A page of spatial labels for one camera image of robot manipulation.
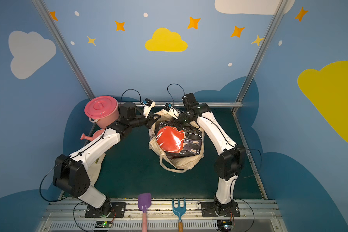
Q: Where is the cream canvas tote bag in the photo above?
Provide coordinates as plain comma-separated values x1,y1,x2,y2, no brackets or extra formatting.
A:
148,109,205,173

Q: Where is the aluminium back rail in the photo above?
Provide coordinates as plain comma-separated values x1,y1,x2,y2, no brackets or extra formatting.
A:
117,101,243,108

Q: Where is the pink watering can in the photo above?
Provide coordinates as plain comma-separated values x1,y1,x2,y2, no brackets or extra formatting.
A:
80,129,105,142

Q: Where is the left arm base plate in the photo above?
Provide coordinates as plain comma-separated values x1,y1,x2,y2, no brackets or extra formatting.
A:
85,202,127,218

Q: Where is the purple toy shovel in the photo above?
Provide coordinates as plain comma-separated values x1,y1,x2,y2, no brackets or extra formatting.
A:
138,193,151,232

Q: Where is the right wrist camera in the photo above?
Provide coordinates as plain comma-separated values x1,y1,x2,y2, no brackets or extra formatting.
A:
163,103,181,119

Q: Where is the right circuit board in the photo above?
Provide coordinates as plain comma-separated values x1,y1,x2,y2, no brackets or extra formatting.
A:
216,220,234,232

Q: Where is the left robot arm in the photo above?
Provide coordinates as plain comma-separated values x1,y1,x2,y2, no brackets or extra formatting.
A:
53,99,160,215

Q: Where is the cream work glove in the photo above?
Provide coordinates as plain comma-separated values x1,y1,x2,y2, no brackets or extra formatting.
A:
87,153,106,186

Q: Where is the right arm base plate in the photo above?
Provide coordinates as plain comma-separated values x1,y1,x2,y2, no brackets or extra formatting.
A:
198,201,240,218

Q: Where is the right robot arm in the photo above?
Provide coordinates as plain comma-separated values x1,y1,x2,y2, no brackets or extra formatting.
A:
179,93,246,208

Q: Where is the left circuit board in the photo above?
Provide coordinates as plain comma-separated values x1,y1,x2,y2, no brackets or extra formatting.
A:
94,221,113,229

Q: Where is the clear-packaged red paddle set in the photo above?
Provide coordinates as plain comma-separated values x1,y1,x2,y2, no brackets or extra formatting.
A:
154,121,204,159

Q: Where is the pink bucket with lid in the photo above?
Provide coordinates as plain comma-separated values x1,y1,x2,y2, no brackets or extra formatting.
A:
84,96,119,129

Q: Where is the teal toy rake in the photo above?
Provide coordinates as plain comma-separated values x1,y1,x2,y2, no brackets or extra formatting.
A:
172,198,186,232

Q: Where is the circuit board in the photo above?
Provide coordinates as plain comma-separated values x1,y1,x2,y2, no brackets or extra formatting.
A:
94,221,113,229
216,220,234,232

